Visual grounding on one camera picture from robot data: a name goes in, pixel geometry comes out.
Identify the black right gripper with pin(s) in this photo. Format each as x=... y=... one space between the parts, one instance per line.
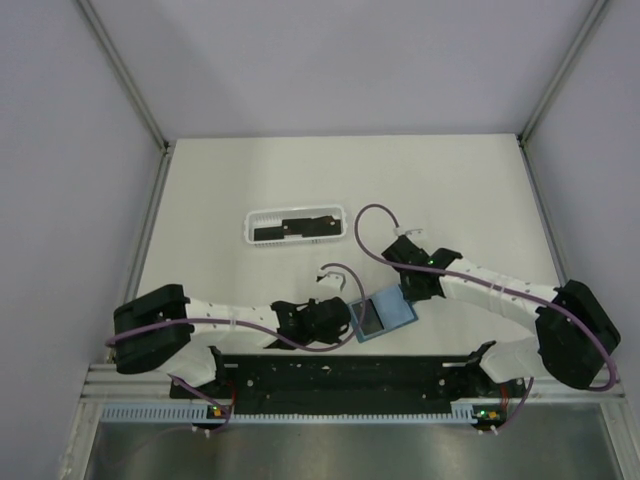
x=410 y=293

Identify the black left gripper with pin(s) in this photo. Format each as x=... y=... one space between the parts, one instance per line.
x=330 y=338

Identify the white plastic basket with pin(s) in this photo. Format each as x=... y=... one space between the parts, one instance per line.
x=274 y=217

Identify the black VIP credit card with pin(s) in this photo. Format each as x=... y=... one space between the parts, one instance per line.
x=372 y=324

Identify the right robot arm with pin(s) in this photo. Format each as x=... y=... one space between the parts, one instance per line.
x=570 y=331

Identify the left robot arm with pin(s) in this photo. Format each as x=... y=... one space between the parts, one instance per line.
x=169 y=332

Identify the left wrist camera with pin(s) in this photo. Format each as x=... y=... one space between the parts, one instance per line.
x=331 y=280

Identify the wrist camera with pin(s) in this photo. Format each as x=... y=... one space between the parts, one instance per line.
x=331 y=280
x=413 y=232

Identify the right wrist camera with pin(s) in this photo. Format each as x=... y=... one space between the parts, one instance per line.
x=413 y=232

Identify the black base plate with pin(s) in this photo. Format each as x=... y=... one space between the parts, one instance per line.
x=336 y=385

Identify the grey slotted cable duct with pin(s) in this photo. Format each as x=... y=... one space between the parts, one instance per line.
x=201 y=414

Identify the aluminium front rail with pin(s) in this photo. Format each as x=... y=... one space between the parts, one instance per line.
x=104 y=384

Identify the left aluminium frame post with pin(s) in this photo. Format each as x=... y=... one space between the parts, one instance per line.
x=120 y=70

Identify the aluminium frame post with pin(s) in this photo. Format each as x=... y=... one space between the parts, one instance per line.
x=120 y=70
x=594 y=17

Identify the right aluminium frame post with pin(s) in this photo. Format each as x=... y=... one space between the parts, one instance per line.
x=594 y=17

